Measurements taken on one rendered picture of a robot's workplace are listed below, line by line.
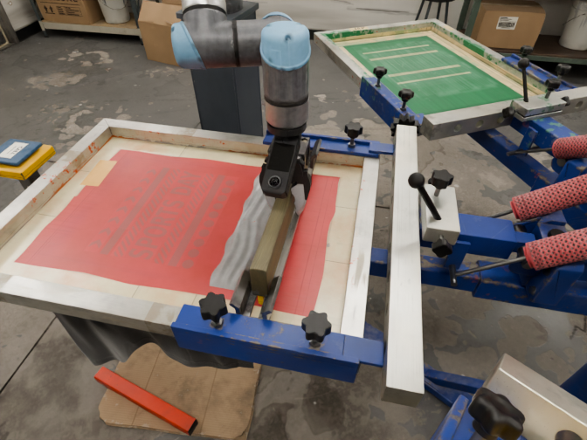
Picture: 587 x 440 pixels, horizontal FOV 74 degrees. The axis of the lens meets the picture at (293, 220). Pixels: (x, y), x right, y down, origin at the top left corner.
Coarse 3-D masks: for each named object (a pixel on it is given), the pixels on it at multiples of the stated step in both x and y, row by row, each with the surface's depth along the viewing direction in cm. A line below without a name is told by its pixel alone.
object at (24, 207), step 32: (96, 128) 108; (128, 128) 108; (160, 128) 108; (192, 128) 108; (64, 160) 97; (320, 160) 101; (352, 160) 99; (32, 192) 88; (0, 224) 81; (352, 256) 74; (0, 288) 69; (32, 288) 69; (64, 288) 69; (352, 288) 69; (96, 320) 68; (128, 320) 66; (160, 320) 64; (352, 320) 64
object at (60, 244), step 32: (64, 224) 86; (96, 224) 86; (224, 224) 86; (32, 256) 79; (64, 256) 79; (96, 256) 79; (288, 256) 79; (320, 256) 79; (192, 288) 73; (288, 288) 73
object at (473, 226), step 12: (420, 216) 75; (468, 216) 75; (420, 228) 73; (468, 228) 73; (480, 228) 73; (492, 228) 73; (504, 228) 73; (420, 240) 75; (468, 240) 72; (480, 240) 72; (492, 240) 71; (504, 240) 71; (516, 240) 71; (468, 252) 74; (480, 252) 74; (492, 252) 73; (504, 252) 73
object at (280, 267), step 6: (312, 168) 94; (294, 210) 83; (294, 216) 82; (294, 222) 80; (294, 228) 79; (288, 234) 78; (288, 240) 77; (288, 246) 76; (282, 252) 74; (288, 252) 75; (282, 258) 73; (282, 264) 72; (276, 270) 71; (282, 270) 71; (276, 276) 70
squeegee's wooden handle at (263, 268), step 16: (288, 192) 77; (288, 208) 75; (272, 224) 71; (288, 224) 78; (272, 240) 68; (256, 256) 65; (272, 256) 66; (256, 272) 64; (272, 272) 68; (256, 288) 67
